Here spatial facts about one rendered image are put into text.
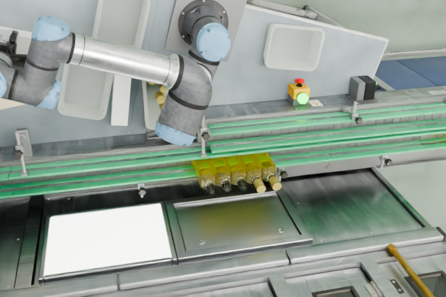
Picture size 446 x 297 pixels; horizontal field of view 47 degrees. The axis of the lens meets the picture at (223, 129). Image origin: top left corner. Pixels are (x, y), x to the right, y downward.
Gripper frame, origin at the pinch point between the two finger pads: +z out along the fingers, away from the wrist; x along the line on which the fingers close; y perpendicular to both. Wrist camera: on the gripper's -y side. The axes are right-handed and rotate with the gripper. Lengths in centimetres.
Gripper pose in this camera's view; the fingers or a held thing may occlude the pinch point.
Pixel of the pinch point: (16, 44)
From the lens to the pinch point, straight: 160.6
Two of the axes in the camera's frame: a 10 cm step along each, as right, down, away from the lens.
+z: -2.3, -4.4, 8.7
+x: -2.7, 8.9, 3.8
